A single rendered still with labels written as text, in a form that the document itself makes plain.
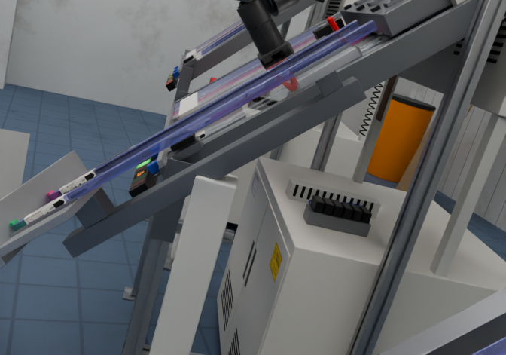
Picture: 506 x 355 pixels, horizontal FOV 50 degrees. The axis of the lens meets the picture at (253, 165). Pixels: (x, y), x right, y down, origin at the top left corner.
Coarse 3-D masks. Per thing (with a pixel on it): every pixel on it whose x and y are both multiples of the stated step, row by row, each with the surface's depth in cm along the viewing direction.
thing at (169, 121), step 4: (172, 100) 171; (172, 104) 165; (172, 108) 161; (168, 112) 155; (172, 112) 157; (168, 116) 150; (168, 120) 144; (172, 120) 149; (168, 124) 139; (164, 128) 137; (168, 148) 122; (160, 152) 115; (164, 152) 116; (160, 156) 112; (164, 156) 114; (160, 160) 109; (164, 160) 112; (160, 164) 110
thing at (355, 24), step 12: (348, 24) 72; (336, 36) 72; (312, 48) 73; (288, 60) 73; (264, 72) 74; (276, 72) 74; (252, 84) 74; (228, 96) 75; (204, 108) 75; (180, 120) 76; (192, 120) 76; (168, 132) 76; (144, 144) 77; (120, 156) 78; (96, 168) 78; (108, 168) 78; (60, 192) 79
